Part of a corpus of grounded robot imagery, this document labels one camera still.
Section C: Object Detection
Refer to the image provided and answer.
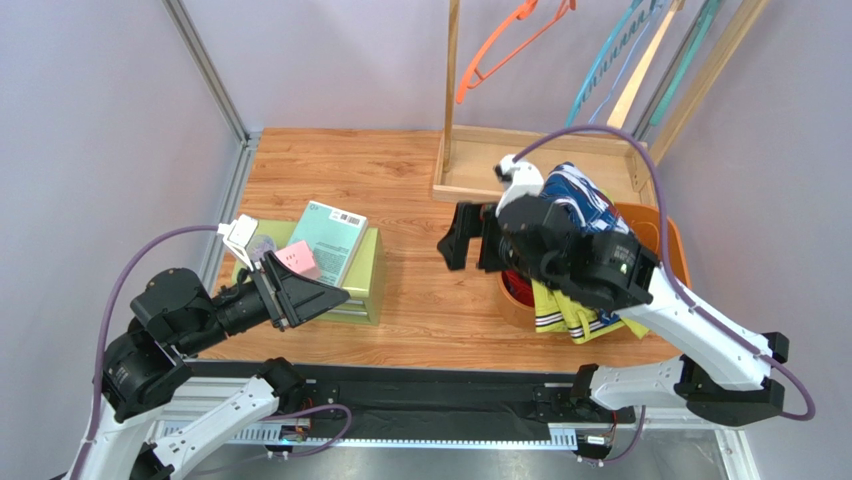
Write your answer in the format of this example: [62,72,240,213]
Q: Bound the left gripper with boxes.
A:
[180,248,353,354]

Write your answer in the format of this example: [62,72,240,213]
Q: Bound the yellow-green trousers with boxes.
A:
[531,280,650,344]

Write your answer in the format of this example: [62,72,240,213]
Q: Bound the blue patterned trousers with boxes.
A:
[539,162,632,235]

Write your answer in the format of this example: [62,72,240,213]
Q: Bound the orange hanger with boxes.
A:
[455,0,578,106]

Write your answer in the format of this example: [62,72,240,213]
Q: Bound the beige hanger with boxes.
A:
[606,0,685,128]

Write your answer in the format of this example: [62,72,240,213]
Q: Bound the light blue hanger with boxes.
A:
[564,0,647,126]

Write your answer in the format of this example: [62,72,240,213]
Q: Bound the teal hanger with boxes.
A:
[649,0,723,126]

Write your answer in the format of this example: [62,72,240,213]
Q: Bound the red trousers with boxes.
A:
[501,271,535,307]

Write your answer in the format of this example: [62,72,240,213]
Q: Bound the blue wire hanger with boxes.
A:
[589,1,668,123]

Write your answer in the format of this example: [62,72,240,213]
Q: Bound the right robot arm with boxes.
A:
[437,196,789,427]

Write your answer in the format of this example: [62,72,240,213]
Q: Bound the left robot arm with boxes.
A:
[65,253,350,479]

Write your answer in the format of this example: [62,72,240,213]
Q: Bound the pink cube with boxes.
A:
[275,240,322,280]

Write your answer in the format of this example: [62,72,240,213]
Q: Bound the green box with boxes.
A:
[232,218,387,327]

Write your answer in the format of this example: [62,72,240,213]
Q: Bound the teal book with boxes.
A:
[287,201,369,287]

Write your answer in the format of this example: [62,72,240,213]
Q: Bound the wooden clothes rack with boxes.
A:
[432,0,768,206]

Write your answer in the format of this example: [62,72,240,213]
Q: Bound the orange plastic basket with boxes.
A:
[495,202,692,331]

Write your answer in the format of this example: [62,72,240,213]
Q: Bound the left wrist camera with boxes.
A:
[217,214,259,271]

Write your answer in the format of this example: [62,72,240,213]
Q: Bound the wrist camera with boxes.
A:
[494,155,544,215]
[217,214,259,271]

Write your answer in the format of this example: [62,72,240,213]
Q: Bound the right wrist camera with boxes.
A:
[494,155,544,215]

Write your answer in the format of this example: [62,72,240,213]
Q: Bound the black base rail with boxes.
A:
[133,362,733,461]

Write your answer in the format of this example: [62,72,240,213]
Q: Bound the aluminium frame post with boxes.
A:
[162,0,251,145]

